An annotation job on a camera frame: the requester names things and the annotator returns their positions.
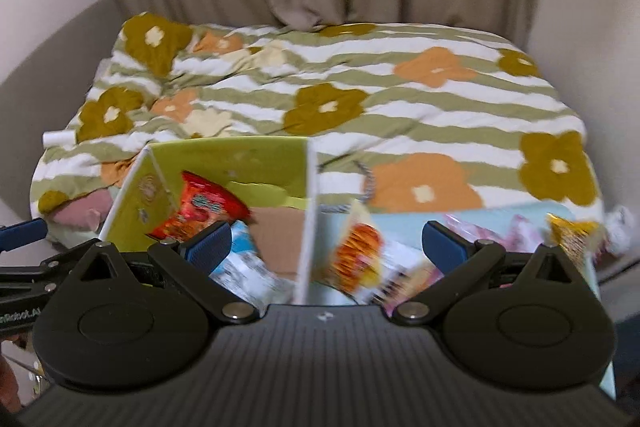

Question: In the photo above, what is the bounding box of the pink film-strip snack bag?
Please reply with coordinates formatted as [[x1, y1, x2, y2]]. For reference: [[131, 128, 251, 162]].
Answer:
[[445, 215, 544, 253]]

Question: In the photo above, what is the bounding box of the gold cocoa pillows snack bag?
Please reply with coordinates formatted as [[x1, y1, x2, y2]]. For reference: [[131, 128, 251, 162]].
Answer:
[[547, 213, 603, 273]]

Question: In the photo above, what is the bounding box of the person's left hand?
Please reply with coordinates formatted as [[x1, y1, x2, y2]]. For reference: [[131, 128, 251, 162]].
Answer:
[[0, 357, 22, 413]]

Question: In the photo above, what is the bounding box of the blue white snack bag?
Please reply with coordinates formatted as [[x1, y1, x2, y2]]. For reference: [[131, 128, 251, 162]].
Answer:
[[209, 221, 295, 314]]

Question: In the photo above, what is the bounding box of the red chip bag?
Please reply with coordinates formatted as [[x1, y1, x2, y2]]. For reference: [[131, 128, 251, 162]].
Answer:
[[148, 171, 252, 243]]

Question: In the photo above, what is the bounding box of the light blue daisy tablecloth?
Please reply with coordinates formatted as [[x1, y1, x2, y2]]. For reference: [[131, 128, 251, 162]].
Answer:
[[318, 208, 616, 395]]

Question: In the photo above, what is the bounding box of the Oishi white orange snack bag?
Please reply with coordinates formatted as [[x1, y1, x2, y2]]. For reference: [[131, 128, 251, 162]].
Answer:
[[321, 200, 442, 314]]

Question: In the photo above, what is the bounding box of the white cylinder roll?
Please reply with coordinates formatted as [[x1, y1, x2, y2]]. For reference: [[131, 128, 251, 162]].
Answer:
[[41, 130, 77, 150]]

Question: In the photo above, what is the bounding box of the green cardboard snack box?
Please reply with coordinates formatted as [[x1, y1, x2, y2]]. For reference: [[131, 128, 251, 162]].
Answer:
[[99, 136, 318, 305]]

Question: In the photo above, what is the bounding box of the floral striped green duvet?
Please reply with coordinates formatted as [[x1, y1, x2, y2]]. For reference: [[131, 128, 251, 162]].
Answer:
[[30, 12, 603, 220]]

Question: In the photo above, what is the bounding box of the braided grey cable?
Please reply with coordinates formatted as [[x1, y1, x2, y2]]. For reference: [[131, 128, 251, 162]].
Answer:
[[319, 159, 377, 214]]

